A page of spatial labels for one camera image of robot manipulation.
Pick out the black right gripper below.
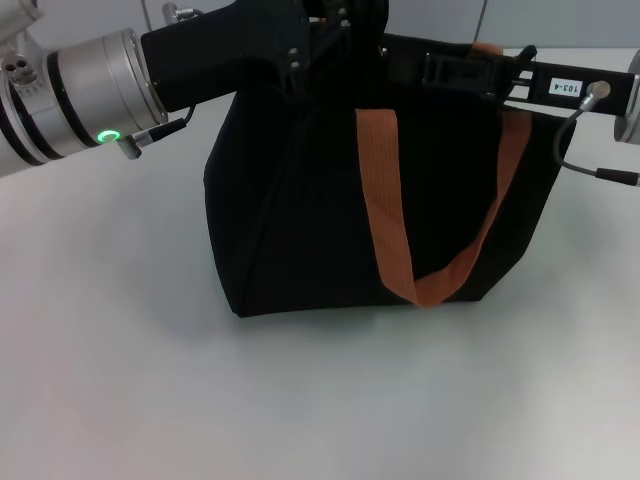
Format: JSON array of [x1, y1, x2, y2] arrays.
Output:
[[423, 49, 640, 118]]

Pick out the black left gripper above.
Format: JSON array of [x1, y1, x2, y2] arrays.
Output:
[[138, 0, 389, 114]]

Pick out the black bag with orange straps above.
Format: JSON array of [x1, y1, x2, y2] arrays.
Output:
[[202, 32, 575, 320]]

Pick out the right gripper signal cable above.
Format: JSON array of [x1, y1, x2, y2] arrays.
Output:
[[555, 80, 640, 187]]

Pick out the gripper signal cable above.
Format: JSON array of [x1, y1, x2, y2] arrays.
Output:
[[116, 2, 204, 161], [555, 80, 640, 187]]

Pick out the left gripper signal cable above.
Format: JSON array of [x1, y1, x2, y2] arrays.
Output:
[[116, 2, 204, 161]]

